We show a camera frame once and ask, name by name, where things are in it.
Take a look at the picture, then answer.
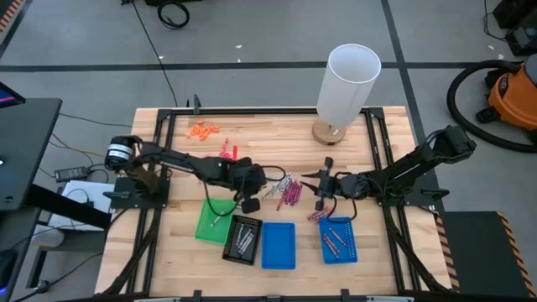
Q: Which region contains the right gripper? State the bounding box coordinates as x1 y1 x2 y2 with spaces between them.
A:
300 156 346 212

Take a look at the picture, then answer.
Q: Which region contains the green plastic basket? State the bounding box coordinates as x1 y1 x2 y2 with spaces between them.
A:
194 197 238 246

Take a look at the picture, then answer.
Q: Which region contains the blue plastic basket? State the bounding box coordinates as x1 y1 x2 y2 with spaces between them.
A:
318 216 359 266
260 221 297 271

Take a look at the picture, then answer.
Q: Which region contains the black plastic basket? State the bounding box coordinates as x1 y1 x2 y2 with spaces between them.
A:
221 214 264 267

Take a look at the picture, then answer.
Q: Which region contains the white shade wooden table lamp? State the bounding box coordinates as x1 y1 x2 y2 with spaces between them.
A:
310 43 383 147

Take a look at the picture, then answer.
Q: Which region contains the orange shop vacuum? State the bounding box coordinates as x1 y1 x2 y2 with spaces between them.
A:
446 59 537 154
476 53 537 134

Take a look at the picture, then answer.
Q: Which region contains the white box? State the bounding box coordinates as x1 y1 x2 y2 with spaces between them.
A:
33 179 115 248

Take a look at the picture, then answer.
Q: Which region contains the black power adapter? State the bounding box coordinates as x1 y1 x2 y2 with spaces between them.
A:
54 165 90 184

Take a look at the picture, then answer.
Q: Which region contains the black floor mat striped edge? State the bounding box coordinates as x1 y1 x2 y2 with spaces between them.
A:
434 210 537 299

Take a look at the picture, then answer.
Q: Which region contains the black desk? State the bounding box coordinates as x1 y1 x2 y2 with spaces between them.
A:
0 97 113 302

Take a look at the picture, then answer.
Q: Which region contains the computer monitor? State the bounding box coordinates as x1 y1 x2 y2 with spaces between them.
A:
0 81 27 110

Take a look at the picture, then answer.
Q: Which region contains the black equipment case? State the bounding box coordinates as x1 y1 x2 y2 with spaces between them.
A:
491 0 537 58

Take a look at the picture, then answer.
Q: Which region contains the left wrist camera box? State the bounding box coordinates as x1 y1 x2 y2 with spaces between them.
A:
241 197 262 215

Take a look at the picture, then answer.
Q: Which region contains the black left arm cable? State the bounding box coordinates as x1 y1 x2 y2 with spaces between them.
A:
202 164 288 218

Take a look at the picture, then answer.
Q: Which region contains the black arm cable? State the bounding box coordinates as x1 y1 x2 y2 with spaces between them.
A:
326 195 358 223
202 164 288 218

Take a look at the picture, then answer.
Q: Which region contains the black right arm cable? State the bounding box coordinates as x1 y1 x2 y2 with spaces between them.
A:
326 195 358 223

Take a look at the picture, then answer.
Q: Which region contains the black aluminium table frame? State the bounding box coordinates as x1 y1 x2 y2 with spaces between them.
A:
98 94 456 302

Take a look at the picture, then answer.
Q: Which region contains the long black floor cable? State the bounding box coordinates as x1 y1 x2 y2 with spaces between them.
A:
131 0 180 109

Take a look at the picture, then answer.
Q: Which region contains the coiled black floor cable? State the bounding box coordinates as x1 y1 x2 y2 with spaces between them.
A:
156 1 191 31

